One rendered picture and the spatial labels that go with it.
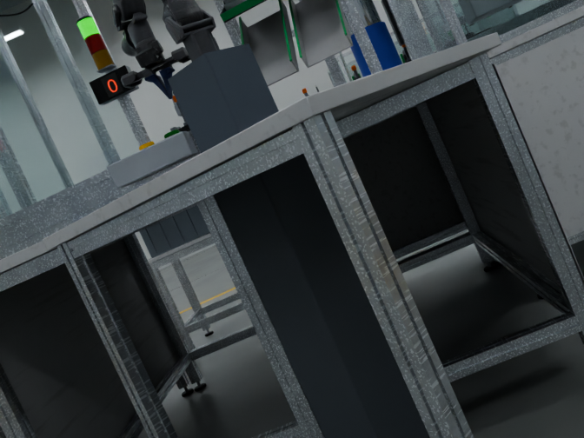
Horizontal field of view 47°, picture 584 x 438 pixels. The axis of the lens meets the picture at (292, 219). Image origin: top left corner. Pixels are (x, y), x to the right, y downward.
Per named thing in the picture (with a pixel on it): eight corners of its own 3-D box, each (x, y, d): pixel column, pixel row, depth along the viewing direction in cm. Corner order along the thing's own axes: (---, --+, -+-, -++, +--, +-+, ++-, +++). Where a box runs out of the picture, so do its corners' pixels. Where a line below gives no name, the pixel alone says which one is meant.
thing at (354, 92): (314, 115, 95) (305, 96, 95) (47, 250, 157) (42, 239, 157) (502, 43, 145) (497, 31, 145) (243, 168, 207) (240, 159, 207)
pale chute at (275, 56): (299, 70, 169) (291, 59, 166) (255, 93, 173) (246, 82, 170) (287, 7, 187) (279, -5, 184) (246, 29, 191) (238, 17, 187)
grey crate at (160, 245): (248, 215, 373) (230, 178, 371) (149, 259, 381) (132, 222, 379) (258, 208, 415) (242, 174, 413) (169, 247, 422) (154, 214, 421)
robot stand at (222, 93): (244, 142, 137) (204, 52, 136) (204, 162, 147) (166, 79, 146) (286, 126, 148) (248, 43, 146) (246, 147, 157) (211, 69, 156)
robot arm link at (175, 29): (217, 27, 145) (205, -1, 144) (181, 38, 141) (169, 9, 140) (208, 37, 151) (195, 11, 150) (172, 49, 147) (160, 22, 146)
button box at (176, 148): (192, 153, 160) (182, 129, 159) (116, 189, 163) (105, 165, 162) (199, 153, 167) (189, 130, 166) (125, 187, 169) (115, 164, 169)
